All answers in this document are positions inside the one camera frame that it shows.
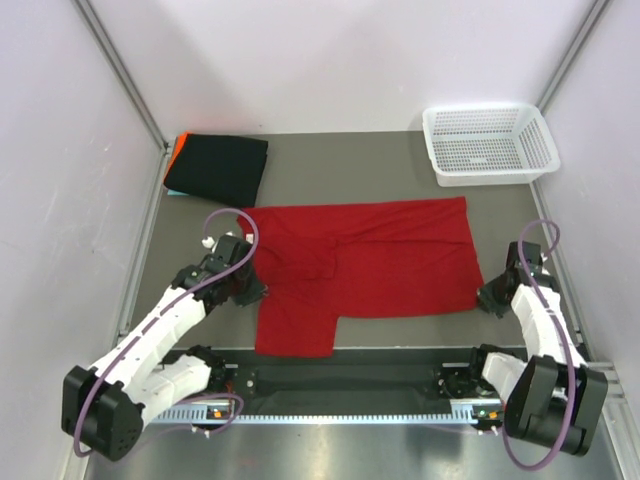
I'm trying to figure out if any left aluminium frame post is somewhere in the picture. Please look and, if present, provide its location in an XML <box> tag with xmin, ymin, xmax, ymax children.
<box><xmin>71</xmin><ymin>0</ymin><xmax>169</xmax><ymax>151</ymax></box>

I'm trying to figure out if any aluminium frame post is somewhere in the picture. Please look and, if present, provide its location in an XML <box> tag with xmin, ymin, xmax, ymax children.
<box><xmin>536</xmin><ymin>0</ymin><xmax>613</xmax><ymax>115</ymax></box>
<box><xmin>71</xmin><ymin>0</ymin><xmax>169</xmax><ymax>151</ymax></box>

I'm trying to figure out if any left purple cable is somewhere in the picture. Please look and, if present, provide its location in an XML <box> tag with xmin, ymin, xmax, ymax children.
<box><xmin>72</xmin><ymin>208</ymin><xmax>261</xmax><ymax>459</ymax></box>

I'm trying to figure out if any red t shirt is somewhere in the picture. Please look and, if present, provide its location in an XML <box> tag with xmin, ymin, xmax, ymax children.
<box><xmin>237</xmin><ymin>197</ymin><xmax>484</xmax><ymax>357</ymax></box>

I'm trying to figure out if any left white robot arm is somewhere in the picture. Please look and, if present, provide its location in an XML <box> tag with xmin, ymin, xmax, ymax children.
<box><xmin>61</xmin><ymin>234</ymin><xmax>267</xmax><ymax>461</ymax></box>

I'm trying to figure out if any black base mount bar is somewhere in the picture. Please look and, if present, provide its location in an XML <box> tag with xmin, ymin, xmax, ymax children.
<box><xmin>204</xmin><ymin>348</ymin><xmax>497</xmax><ymax>414</ymax></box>

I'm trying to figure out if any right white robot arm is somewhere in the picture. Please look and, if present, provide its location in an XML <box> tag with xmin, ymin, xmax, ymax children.
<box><xmin>466</xmin><ymin>241</ymin><xmax>608</xmax><ymax>456</ymax></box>

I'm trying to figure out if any folded light blue t shirt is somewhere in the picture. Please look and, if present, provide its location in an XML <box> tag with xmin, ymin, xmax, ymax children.
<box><xmin>167</xmin><ymin>189</ymin><xmax>189</xmax><ymax>197</ymax></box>

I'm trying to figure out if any right aluminium frame post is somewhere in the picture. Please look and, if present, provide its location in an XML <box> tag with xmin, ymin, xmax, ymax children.
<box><xmin>536</xmin><ymin>0</ymin><xmax>613</xmax><ymax>115</ymax></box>

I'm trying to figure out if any white plastic basket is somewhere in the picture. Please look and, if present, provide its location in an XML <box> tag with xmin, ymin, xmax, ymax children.
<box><xmin>422</xmin><ymin>102</ymin><xmax>561</xmax><ymax>187</ymax></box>

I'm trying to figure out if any folded orange t shirt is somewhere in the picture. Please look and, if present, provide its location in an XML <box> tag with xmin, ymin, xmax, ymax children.
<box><xmin>163</xmin><ymin>131</ymin><xmax>192</xmax><ymax>181</ymax></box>

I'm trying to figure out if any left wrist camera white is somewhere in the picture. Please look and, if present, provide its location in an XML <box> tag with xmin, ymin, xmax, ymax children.
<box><xmin>201</xmin><ymin>232</ymin><xmax>235</xmax><ymax>251</ymax></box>

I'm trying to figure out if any folded black t shirt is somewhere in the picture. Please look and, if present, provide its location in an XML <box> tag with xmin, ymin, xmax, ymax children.
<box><xmin>163</xmin><ymin>133</ymin><xmax>269</xmax><ymax>208</ymax></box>

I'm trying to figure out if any grey slotted cable duct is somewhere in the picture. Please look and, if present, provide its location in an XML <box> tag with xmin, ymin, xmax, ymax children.
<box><xmin>151</xmin><ymin>399</ymin><xmax>502</xmax><ymax>426</ymax></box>

